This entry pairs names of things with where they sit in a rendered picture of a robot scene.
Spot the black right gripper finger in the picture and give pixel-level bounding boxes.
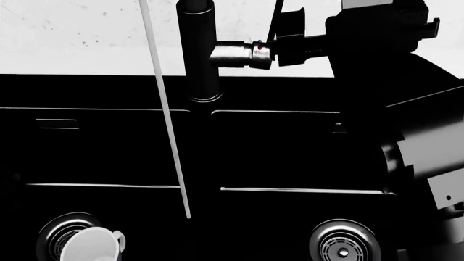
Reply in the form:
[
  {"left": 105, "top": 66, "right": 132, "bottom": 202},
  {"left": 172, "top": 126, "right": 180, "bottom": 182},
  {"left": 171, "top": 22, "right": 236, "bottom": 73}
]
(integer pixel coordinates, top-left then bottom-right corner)
[
  {"left": 275, "top": 7, "right": 306, "bottom": 38},
  {"left": 274, "top": 33, "right": 309, "bottom": 67}
]

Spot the thin black faucet lever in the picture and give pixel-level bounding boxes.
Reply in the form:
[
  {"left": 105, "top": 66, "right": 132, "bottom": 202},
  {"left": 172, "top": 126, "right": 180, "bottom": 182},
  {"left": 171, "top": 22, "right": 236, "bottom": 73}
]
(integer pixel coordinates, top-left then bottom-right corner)
[{"left": 266, "top": 0, "right": 286, "bottom": 44}]

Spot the black metal faucet body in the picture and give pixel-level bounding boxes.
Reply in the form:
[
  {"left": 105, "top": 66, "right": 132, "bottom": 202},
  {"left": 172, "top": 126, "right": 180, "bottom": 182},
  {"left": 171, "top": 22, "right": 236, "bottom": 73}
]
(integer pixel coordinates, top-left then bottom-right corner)
[{"left": 175, "top": 0, "right": 273, "bottom": 104}]

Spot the black double basin sink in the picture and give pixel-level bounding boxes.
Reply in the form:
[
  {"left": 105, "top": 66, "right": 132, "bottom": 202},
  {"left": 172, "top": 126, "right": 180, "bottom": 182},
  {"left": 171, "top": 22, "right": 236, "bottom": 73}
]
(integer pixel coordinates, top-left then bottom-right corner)
[{"left": 0, "top": 72, "right": 464, "bottom": 261}]

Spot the thin white rod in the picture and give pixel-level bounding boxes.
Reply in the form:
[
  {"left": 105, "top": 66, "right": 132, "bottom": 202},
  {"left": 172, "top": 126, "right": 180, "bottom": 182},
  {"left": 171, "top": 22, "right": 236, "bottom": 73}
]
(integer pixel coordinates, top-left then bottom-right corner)
[{"left": 138, "top": 0, "right": 192, "bottom": 220}]

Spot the round metal drain strainer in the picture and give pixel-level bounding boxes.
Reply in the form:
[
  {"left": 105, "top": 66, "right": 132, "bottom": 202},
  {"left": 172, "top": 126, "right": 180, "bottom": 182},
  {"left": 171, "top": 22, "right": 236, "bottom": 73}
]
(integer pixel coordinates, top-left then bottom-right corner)
[
  {"left": 308, "top": 218, "right": 383, "bottom": 261},
  {"left": 35, "top": 212, "right": 107, "bottom": 261}
]

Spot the white cup with handle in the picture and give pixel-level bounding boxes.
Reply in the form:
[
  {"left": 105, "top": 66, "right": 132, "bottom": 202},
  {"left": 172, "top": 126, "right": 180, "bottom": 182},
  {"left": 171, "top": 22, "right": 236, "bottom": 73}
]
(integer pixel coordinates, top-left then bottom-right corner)
[{"left": 59, "top": 226, "right": 128, "bottom": 261}]

